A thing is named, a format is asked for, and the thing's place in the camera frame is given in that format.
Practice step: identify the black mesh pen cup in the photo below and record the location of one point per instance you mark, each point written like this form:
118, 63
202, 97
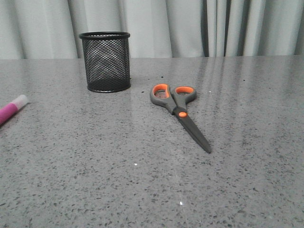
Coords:
106, 56

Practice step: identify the pink highlighter pen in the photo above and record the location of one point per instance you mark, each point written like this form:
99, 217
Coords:
13, 107

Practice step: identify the grey pleated curtain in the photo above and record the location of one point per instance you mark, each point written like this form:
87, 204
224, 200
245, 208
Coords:
159, 28

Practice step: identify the grey orange handled scissors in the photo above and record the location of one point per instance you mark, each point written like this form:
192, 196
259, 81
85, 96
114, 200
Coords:
175, 101

